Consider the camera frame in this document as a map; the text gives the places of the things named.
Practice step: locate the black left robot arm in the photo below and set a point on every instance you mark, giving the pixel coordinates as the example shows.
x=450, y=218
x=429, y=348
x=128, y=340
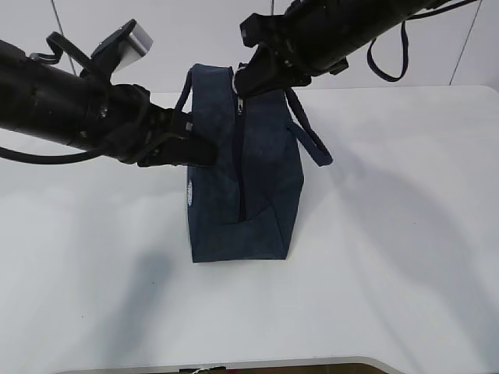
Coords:
x=95, y=117

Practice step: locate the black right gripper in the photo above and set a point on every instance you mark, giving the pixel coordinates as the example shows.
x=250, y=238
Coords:
x=309, y=38

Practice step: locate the dark blue lunch bag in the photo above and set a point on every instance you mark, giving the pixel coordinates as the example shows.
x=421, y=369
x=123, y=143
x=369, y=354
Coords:
x=244, y=206

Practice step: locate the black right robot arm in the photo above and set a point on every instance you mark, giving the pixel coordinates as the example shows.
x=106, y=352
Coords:
x=400, y=13

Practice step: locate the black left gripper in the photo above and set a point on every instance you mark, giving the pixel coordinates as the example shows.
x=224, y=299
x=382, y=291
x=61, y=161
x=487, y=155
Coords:
x=148, y=135

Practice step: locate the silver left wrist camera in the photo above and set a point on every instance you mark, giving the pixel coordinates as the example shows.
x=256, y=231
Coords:
x=125, y=46

